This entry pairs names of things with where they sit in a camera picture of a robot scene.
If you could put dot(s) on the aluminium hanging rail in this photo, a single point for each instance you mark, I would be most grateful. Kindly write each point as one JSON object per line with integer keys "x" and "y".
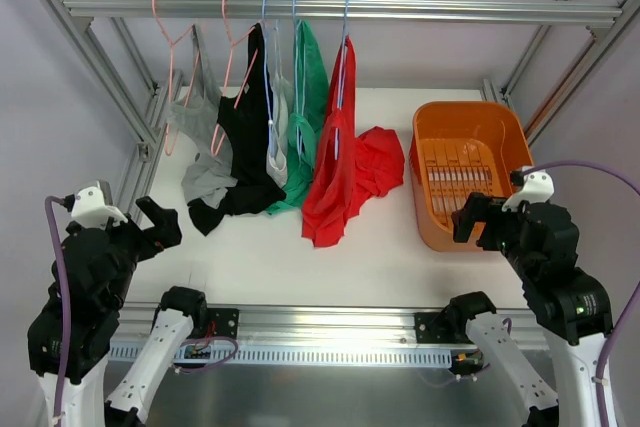
{"x": 446, "y": 11}

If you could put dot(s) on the red tank top on table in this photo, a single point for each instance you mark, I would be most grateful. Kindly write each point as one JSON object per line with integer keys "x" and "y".
{"x": 379, "y": 166}

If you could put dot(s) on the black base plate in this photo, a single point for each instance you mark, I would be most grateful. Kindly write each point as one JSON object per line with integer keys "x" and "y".
{"x": 431, "y": 328}
{"x": 223, "y": 322}

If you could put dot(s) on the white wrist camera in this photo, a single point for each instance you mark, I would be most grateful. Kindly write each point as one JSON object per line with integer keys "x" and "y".
{"x": 532, "y": 186}
{"x": 92, "y": 206}

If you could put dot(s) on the black tank top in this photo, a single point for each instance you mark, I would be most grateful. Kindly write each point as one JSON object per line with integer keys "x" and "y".
{"x": 246, "y": 129}

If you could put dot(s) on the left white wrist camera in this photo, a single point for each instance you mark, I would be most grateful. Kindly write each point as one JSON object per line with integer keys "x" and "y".
{"x": 92, "y": 206}

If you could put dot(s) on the red tank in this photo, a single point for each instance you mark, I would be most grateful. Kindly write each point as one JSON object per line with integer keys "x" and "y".
{"x": 379, "y": 166}
{"x": 325, "y": 210}

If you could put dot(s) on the grey tank top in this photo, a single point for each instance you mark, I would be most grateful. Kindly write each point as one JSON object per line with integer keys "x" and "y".
{"x": 209, "y": 177}

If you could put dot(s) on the left aluminium frame post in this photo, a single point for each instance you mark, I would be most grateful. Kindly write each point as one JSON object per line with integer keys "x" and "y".
{"x": 89, "y": 49}

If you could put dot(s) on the green tank top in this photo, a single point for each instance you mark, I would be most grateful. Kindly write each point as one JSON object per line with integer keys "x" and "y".
{"x": 314, "y": 97}

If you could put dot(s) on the pink hanger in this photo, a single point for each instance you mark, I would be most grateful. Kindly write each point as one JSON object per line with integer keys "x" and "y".
{"x": 229, "y": 67}
{"x": 168, "y": 141}

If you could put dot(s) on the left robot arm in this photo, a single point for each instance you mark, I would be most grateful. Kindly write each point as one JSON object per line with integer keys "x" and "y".
{"x": 69, "y": 341}

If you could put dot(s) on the pink hanger left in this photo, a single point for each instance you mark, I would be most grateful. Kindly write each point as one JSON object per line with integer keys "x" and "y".
{"x": 168, "y": 141}

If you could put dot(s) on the white tank top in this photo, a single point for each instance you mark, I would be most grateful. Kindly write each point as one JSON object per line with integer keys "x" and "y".
{"x": 279, "y": 109}

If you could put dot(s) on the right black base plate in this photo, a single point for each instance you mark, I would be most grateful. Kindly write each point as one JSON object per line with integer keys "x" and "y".
{"x": 431, "y": 328}

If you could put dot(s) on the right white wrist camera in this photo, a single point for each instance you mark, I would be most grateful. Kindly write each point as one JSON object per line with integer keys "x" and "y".
{"x": 532, "y": 186}

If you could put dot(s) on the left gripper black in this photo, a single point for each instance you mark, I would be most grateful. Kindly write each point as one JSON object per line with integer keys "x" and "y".
{"x": 145, "y": 236}

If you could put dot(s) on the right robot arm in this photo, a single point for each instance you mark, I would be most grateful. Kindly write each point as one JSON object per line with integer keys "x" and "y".
{"x": 539, "y": 241}

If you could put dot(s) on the light blue hanger with white top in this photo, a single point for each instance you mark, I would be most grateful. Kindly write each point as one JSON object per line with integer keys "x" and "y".
{"x": 266, "y": 72}

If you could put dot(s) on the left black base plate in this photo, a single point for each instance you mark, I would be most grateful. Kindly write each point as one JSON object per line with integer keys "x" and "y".
{"x": 223, "y": 322}

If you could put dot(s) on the front aluminium rail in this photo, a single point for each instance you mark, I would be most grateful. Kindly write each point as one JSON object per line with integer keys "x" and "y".
{"x": 328, "y": 327}

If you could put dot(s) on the orange plastic basket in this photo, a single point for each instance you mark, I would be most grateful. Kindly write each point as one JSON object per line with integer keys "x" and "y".
{"x": 460, "y": 147}

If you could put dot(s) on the aluminium frame post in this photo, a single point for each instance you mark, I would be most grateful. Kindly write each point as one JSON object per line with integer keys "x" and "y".
{"x": 89, "y": 49}
{"x": 555, "y": 65}

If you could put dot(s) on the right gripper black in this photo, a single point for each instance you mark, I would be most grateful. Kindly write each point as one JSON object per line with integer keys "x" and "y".
{"x": 484, "y": 219}

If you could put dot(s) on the right aluminium frame post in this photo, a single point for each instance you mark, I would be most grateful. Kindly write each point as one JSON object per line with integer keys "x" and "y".
{"x": 555, "y": 65}

